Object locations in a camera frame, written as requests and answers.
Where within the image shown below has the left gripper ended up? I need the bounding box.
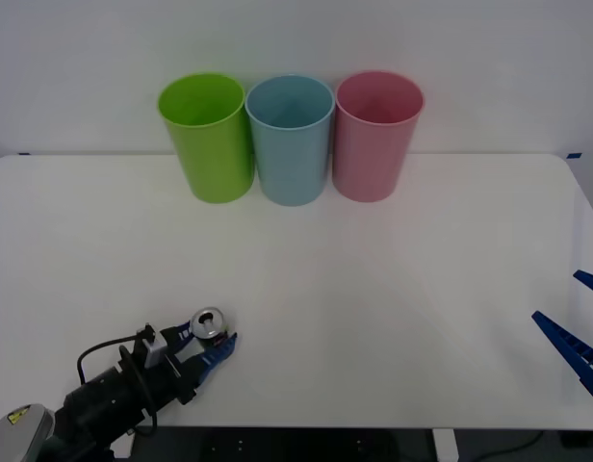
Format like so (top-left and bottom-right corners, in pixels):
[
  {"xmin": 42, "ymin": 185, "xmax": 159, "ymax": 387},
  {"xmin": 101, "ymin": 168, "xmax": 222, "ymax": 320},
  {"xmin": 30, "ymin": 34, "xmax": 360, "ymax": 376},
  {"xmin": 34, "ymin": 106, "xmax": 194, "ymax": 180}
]
[{"xmin": 124, "ymin": 320, "xmax": 239, "ymax": 410}]

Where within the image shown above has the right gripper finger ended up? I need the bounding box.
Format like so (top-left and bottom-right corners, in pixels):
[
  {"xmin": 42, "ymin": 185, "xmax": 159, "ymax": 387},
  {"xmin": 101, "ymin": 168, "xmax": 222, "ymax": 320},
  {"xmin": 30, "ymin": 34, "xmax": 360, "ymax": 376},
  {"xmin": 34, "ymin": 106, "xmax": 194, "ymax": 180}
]
[
  {"xmin": 531, "ymin": 310, "xmax": 593, "ymax": 405},
  {"xmin": 572, "ymin": 269, "xmax": 593, "ymax": 300}
]

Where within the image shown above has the silver-topped drink can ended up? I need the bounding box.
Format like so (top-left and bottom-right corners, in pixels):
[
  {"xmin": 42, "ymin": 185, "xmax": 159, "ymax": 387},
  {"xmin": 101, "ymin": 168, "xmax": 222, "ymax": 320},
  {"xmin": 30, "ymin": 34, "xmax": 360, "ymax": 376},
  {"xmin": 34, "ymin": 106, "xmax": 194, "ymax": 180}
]
[{"xmin": 189, "ymin": 305, "xmax": 230, "ymax": 348}]

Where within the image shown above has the green plastic bin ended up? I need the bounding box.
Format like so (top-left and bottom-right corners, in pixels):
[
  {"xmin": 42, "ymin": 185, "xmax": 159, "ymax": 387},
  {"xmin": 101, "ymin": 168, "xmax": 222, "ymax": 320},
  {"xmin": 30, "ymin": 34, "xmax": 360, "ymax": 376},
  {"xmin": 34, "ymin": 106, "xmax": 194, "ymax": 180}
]
[{"xmin": 156, "ymin": 71, "xmax": 255, "ymax": 204}]

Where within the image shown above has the pale blue plastic bin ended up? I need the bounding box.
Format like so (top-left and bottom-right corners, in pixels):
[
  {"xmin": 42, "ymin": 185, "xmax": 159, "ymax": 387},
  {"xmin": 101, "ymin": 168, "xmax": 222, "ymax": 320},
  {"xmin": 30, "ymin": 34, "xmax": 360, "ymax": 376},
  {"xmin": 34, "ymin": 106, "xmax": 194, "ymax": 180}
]
[{"xmin": 245, "ymin": 73, "xmax": 336, "ymax": 207}]

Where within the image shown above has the pink plastic bin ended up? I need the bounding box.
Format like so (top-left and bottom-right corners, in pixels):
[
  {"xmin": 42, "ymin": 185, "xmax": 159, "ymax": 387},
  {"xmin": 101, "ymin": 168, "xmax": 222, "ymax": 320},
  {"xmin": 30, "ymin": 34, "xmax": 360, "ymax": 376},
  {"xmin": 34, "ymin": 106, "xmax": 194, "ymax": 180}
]
[{"xmin": 333, "ymin": 69, "xmax": 425, "ymax": 203}]

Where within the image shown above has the black floor cable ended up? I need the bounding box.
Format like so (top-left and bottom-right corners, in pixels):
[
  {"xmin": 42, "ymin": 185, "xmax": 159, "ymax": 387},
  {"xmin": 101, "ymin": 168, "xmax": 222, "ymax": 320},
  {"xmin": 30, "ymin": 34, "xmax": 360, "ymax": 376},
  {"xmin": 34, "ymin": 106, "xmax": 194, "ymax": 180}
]
[{"xmin": 462, "ymin": 429, "xmax": 546, "ymax": 459}]

